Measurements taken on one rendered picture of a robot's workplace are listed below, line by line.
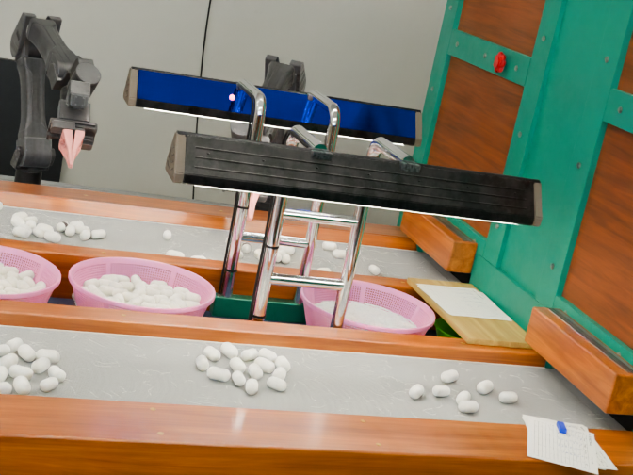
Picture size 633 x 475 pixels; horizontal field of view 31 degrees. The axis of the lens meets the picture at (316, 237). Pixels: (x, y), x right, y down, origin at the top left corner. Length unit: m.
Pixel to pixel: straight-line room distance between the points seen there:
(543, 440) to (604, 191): 0.52
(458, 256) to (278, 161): 0.80
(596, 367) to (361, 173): 0.50
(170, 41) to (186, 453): 3.02
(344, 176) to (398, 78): 2.88
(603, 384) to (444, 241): 0.70
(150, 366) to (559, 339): 0.71
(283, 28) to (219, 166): 2.79
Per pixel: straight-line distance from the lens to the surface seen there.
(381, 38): 4.59
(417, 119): 2.42
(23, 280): 2.09
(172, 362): 1.84
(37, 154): 2.79
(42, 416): 1.56
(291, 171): 1.75
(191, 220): 2.60
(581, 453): 1.79
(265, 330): 1.97
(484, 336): 2.15
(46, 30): 2.76
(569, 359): 2.00
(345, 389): 1.86
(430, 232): 2.56
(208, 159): 1.72
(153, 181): 4.52
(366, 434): 1.66
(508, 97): 2.47
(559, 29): 2.32
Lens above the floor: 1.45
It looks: 15 degrees down
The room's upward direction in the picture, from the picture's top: 12 degrees clockwise
